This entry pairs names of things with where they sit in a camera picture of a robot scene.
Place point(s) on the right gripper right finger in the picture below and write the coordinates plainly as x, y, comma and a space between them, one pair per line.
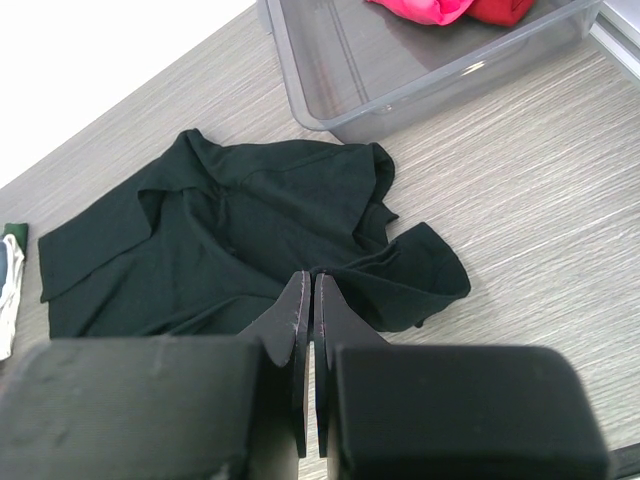
388, 411

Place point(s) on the clear plastic bin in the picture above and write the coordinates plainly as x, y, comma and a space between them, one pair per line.
355, 70

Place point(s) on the black t shirt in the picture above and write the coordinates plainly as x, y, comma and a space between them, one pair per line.
203, 240

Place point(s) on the folded white t shirt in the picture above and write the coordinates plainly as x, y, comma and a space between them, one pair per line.
10, 292

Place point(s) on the folded blue t shirt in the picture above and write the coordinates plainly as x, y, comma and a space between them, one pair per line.
3, 264

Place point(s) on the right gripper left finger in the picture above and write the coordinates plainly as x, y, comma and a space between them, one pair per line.
202, 407

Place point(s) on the folded green t shirt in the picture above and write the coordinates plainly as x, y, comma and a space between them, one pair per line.
19, 231

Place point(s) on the pink t shirt in bin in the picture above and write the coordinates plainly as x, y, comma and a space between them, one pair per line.
427, 12

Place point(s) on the red t shirt in bin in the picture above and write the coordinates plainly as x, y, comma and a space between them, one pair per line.
506, 13

